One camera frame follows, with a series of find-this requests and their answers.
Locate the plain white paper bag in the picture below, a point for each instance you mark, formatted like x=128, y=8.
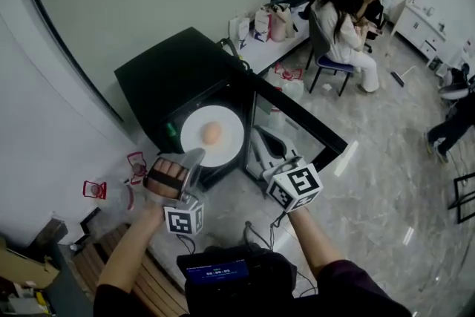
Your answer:
x=239, y=31

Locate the black office chair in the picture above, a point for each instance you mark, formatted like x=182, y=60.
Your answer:
x=458, y=85

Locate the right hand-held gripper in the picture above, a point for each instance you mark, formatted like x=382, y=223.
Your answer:
x=297, y=185

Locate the yellow black item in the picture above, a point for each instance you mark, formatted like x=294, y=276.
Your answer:
x=44, y=302

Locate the black mini fridge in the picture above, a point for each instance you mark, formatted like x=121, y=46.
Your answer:
x=167, y=67

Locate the black chest-mounted screen device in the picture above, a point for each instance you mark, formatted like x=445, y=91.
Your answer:
x=215, y=272

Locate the black chair blue seat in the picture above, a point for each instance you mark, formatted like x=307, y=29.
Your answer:
x=335, y=65

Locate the white paper scrap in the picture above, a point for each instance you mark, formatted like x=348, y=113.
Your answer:
x=326, y=86

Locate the person's left hand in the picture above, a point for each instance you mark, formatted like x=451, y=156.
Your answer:
x=167, y=169

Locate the person's right forearm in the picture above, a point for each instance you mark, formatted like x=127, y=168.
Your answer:
x=311, y=241

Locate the white bag blue print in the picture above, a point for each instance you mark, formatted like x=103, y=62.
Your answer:
x=262, y=26

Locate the white table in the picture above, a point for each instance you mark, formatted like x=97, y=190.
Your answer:
x=267, y=52

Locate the white round plate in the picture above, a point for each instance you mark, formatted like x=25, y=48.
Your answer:
x=230, y=122

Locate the brown egg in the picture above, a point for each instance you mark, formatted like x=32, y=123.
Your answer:
x=212, y=132

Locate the person's dark shirt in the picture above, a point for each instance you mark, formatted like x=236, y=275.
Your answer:
x=345, y=293

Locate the person's left forearm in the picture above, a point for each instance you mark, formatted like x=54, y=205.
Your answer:
x=126, y=252

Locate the pink bag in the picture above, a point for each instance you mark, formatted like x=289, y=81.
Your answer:
x=282, y=24

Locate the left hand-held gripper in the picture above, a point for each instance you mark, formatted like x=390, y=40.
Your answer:
x=183, y=219

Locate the white cabinet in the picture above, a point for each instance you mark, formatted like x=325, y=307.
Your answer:
x=415, y=26

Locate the fridge glass door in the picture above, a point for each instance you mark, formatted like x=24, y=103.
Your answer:
x=297, y=115

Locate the brown cardboard box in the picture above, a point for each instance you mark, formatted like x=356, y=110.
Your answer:
x=26, y=267

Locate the green bottle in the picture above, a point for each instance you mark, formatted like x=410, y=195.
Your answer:
x=171, y=130

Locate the black metal frame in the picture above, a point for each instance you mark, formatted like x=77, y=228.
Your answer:
x=462, y=202

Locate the dark wooden box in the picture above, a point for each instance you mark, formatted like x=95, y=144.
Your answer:
x=52, y=232

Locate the wooden slatted pallet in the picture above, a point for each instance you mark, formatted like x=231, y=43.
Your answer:
x=87, y=252

